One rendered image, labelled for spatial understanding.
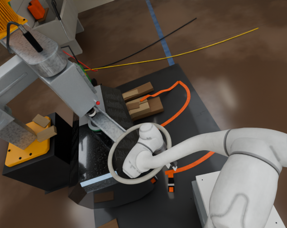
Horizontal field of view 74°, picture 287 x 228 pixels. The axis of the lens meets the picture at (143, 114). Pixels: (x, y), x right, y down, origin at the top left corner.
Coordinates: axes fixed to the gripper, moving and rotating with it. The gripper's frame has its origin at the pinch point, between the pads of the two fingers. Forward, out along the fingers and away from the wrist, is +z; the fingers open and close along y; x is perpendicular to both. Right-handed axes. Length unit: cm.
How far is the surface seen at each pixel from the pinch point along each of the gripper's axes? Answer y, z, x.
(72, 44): 331, -16, -181
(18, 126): 150, -34, 26
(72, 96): 70, -50, -7
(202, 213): -18.6, 32.8, 12.7
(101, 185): 59, 16, 30
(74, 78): 65, -60, -16
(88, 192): 68, 16, 40
